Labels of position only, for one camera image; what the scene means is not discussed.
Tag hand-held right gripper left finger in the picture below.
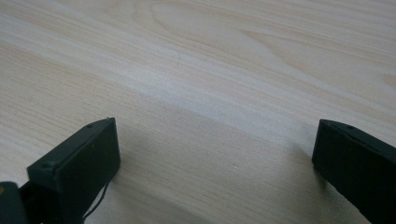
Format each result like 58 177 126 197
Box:
19 117 121 224

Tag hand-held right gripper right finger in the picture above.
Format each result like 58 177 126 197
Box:
311 119 396 224

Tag thin black cable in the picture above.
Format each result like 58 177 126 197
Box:
82 181 110 220

